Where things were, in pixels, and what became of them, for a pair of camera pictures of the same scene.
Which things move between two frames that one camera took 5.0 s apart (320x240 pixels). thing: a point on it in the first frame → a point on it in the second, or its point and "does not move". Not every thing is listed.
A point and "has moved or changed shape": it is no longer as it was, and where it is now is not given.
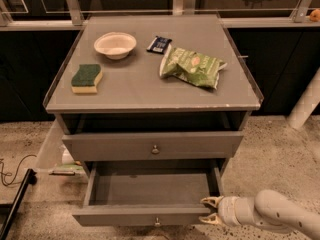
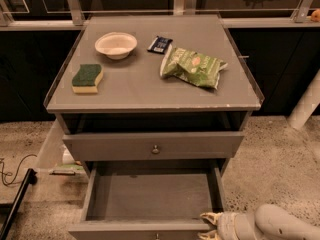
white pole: (306, 103) does not move
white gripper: (228, 210) → (227, 226)
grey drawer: (149, 193) has moved or changed shape
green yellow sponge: (86, 79) does not move
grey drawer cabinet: (154, 105) does not move
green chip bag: (201, 69) does not move
